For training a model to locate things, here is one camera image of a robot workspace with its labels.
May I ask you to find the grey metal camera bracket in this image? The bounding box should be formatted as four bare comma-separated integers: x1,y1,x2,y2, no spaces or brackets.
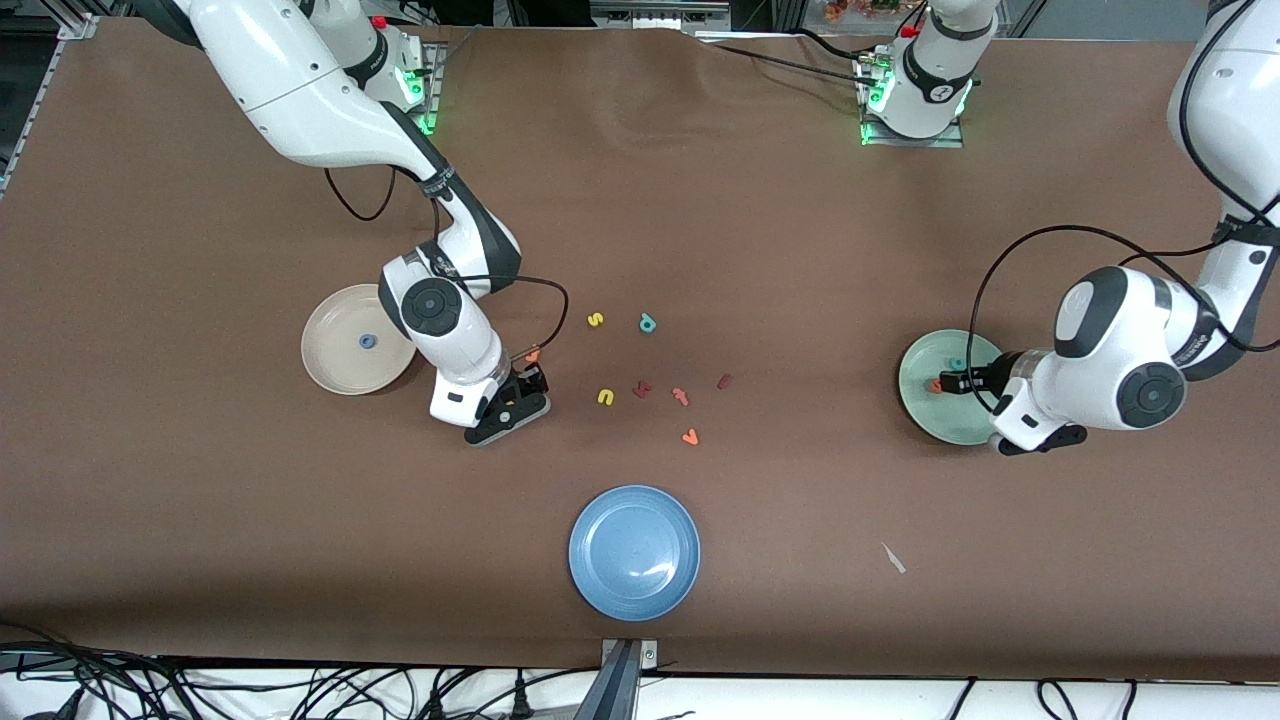
598,638,661,720

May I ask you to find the white power strip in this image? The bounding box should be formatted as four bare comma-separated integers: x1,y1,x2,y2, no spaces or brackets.
590,0,731,31

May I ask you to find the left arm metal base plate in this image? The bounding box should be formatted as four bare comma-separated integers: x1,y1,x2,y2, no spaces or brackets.
856,52,967,150

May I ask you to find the black looped cable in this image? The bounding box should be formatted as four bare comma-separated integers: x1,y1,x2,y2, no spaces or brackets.
1034,678,1083,720

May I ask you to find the thin black table cable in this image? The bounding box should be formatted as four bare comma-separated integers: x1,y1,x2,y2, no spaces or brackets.
793,27,869,63
693,38,879,91

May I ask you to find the brown paper table cover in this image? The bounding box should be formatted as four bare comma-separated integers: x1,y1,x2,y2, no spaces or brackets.
0,18,1280,683

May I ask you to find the blue round plate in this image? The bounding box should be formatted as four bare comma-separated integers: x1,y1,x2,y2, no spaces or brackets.
568,485,701,622

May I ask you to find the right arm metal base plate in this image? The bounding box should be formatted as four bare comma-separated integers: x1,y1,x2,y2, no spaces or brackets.
400,40,448,137

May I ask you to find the green round plate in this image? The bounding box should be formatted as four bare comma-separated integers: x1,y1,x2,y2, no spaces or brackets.
898,329,1011,446

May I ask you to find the beige round plate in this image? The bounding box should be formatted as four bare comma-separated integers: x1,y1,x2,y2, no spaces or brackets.
301,284,419,396

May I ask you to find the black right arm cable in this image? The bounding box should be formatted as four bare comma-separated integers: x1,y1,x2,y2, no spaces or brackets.
323,165,570,363

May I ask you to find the aluminium frame bar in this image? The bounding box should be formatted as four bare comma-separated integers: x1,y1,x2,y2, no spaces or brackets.
55,0,101,41

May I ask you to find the black floor cable tangle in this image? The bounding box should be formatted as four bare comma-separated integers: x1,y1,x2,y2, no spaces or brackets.
0,620,601,720

